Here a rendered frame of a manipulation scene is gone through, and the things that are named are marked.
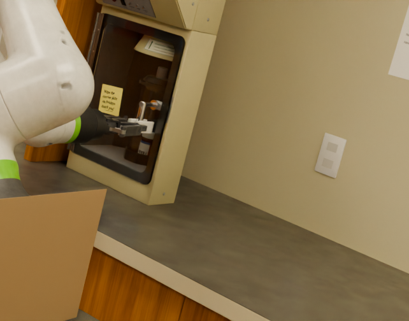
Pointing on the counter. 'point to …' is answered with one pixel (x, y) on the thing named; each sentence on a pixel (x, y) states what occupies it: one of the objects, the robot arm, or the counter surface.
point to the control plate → (134, 6)
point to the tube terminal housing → (123, 186)
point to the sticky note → (110, 99)
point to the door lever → (145, 109)
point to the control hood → (169, 11)
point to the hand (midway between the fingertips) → (139, 125)
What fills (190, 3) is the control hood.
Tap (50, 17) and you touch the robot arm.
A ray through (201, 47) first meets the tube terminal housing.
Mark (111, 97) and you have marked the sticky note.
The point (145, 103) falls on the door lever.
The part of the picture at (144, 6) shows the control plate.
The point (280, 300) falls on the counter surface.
